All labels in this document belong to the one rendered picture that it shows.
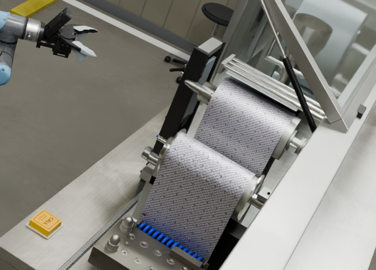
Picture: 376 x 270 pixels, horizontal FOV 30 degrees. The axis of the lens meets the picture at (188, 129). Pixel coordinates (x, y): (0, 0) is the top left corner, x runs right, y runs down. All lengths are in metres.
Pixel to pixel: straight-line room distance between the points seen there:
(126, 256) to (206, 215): 0.24
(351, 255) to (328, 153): 0.27
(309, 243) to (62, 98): 3.05
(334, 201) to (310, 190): 0.44
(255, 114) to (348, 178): 0.36
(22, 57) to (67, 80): 0.34
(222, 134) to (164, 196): 0.28
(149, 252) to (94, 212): 0.33
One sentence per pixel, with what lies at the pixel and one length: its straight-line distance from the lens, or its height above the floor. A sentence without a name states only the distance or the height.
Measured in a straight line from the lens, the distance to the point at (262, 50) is 2.85.
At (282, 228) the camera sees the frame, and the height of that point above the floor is 1.65.
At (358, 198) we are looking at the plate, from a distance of 1.81.
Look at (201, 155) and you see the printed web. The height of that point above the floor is 1.31.
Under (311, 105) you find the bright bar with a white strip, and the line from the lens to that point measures 2.09.
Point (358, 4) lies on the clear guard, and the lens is 2.10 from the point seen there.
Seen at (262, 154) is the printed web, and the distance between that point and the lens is 2.09.
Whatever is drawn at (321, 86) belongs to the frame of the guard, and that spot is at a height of 1.72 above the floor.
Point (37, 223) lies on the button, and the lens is 2.10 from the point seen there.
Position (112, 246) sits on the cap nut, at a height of 1.05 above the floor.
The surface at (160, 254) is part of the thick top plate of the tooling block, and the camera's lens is 1.99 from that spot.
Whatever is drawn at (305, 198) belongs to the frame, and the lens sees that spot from 1.29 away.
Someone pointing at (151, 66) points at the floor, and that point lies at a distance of 5.14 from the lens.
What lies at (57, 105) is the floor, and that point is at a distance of 4.35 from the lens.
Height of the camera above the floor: 2.32
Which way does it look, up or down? 30 degrees down
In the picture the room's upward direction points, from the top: 23 degrees clockwise
